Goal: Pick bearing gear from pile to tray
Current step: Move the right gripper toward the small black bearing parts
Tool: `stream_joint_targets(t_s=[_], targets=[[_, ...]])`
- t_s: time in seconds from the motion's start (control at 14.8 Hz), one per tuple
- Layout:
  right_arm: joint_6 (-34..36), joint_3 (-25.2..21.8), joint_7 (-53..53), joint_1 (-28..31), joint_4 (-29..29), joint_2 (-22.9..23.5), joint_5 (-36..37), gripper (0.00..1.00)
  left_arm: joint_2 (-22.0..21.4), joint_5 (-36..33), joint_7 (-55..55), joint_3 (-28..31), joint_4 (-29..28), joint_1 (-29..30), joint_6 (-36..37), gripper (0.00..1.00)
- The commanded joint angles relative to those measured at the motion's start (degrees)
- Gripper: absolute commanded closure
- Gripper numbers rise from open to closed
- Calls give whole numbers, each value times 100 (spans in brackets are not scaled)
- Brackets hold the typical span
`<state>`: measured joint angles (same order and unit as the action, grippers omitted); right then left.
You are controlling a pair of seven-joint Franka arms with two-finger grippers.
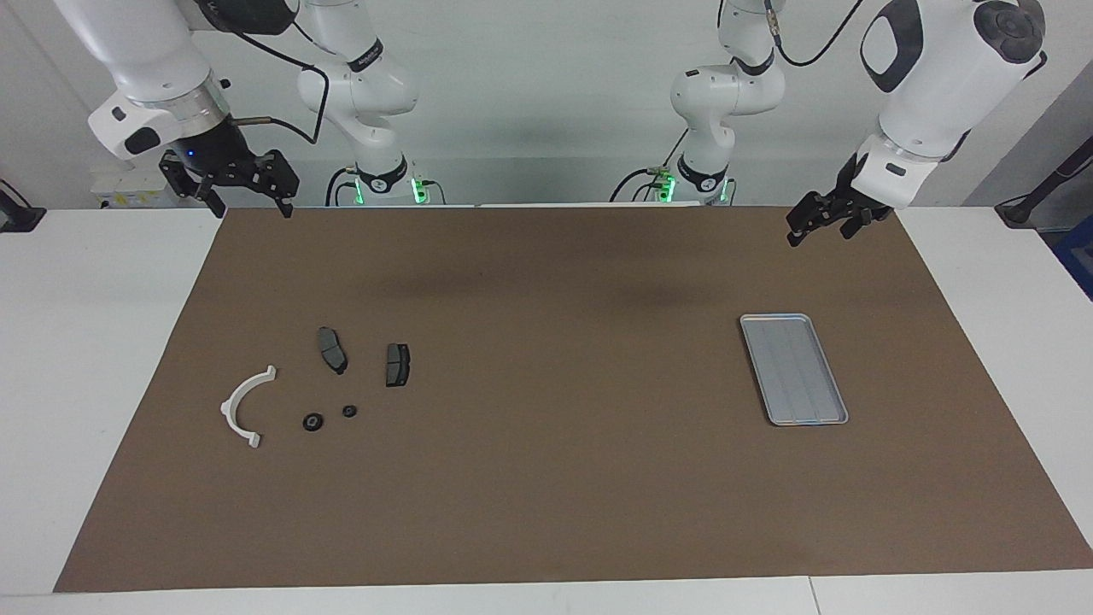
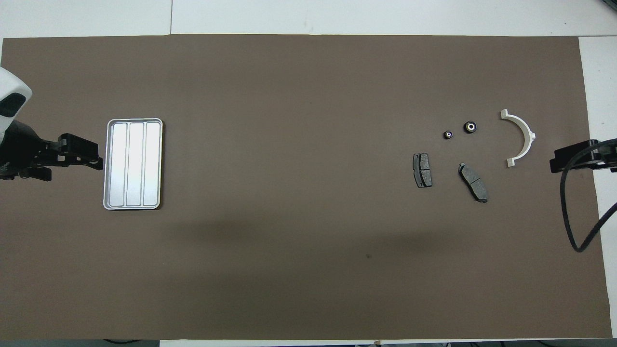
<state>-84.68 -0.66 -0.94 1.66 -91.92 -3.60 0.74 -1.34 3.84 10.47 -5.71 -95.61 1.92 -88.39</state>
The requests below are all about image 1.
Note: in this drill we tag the black table clamp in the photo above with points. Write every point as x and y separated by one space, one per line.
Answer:
17 218

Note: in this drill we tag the silver metal tray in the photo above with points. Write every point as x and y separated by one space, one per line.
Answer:
794 371

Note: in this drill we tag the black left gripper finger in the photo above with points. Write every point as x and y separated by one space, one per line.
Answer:
809 213
864 215

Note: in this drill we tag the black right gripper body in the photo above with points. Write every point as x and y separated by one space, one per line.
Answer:
220 154

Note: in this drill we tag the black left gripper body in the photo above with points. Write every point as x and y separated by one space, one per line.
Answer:
845 192

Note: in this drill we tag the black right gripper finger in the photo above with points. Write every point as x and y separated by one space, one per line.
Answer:
192 181
277 175

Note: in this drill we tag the brown table mat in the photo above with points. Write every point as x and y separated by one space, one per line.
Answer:
555 478

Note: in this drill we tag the large black bearing gear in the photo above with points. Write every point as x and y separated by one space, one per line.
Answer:
313 422

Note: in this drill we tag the white curved plastic bracket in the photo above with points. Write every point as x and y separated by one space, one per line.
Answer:
229 410

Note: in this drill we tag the black stand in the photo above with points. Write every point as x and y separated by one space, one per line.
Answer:
1037 196

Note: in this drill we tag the blue bin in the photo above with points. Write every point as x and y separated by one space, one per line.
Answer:
1078 260

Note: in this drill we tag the dark rectangular brake pad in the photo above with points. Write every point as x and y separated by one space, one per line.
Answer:
398 366

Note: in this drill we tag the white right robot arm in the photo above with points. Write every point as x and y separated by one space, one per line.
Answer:
145 51

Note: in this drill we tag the white wall box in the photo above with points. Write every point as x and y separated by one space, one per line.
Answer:
128 184

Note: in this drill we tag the grey oblong brake pad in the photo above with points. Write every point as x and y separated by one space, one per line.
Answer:
331 348

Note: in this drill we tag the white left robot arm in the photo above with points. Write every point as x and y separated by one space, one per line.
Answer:
948 77

